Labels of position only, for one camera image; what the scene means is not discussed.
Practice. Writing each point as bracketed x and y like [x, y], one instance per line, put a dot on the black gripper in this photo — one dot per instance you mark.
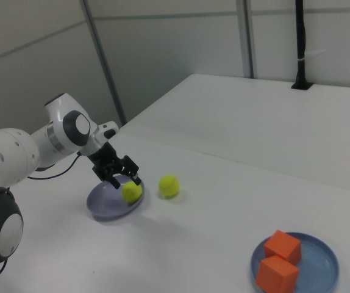
[103, 158]

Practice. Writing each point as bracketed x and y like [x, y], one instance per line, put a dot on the yellow tennis ball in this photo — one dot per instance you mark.
[130, 193]
[169, 186]

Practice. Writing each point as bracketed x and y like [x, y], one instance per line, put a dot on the orange foam cube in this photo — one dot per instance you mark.
[284, 244]
[277, 274]

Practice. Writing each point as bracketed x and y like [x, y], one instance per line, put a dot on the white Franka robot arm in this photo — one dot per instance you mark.
[7, 152]

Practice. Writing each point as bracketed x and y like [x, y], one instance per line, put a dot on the purple plate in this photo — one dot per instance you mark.
[108, 204]

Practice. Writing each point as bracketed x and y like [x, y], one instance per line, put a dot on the blue plate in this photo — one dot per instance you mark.
[318, 262]

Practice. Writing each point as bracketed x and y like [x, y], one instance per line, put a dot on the black camera pole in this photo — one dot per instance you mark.
[300, 45]

